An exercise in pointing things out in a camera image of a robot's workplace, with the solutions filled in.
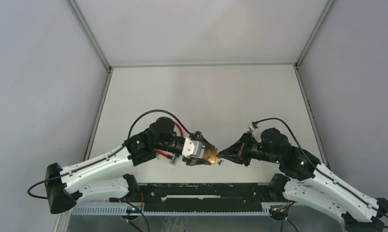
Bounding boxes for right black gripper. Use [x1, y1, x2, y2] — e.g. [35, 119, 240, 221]
[217, 131, 280, 167]

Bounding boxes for brass padlock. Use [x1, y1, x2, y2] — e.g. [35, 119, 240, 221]
[202, 146, 218, 164]

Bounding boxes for padlock keys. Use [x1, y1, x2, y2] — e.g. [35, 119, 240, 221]
[216, 155, 225, 166]

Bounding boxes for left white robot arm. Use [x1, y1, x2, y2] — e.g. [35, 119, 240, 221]
[45, 117, 217, 214]

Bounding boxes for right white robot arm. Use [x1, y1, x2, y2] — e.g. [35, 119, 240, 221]
[217, 128, 388, 232]

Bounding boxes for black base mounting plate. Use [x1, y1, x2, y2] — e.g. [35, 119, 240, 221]
[110, 182, 292, 213]

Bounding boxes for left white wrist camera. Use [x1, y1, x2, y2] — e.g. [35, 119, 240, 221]
[181, 137, 202, 158]

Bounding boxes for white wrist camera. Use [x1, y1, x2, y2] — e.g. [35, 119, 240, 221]
[181, 137, 202, 158]
[248, 122, 258, 133]

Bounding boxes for red cable bike lock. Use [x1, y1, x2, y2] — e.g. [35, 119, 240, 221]
[156, 122, 184, 166]

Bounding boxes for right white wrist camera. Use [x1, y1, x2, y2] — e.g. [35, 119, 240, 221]
[248, 122, 258, 133]

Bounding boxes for left black camera cable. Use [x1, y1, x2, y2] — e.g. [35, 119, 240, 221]
[27, 109, 194, 200]

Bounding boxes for black camera cable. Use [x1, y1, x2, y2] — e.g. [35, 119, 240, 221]
[27, 109, 194, 200]
[251, 117, 388, 230]

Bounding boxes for white slotted cable duct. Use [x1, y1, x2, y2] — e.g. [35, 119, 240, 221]
[72, 204, 272, 216]

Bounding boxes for aluminium frame rails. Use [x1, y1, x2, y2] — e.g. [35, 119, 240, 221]
[67, 0, 334, 160]

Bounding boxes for right black camera cable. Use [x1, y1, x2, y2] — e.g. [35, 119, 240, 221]
[251, 117, 388, 230]

